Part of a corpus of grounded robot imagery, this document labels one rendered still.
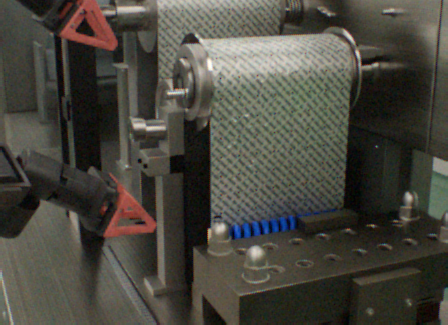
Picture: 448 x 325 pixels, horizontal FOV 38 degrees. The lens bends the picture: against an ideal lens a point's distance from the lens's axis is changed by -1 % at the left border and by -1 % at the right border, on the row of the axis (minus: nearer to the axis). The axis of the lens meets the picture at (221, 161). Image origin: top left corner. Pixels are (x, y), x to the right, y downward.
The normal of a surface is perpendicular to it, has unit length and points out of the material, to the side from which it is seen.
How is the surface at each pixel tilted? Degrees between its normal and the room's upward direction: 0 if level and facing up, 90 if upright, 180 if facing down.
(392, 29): 90
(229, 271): 0
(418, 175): 90
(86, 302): 0
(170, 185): 90
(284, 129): 90
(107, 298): 0
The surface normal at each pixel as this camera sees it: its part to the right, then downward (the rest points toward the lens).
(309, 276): 0.00, -0.96
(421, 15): -0.92, 0.11
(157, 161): 0.39, 0.27
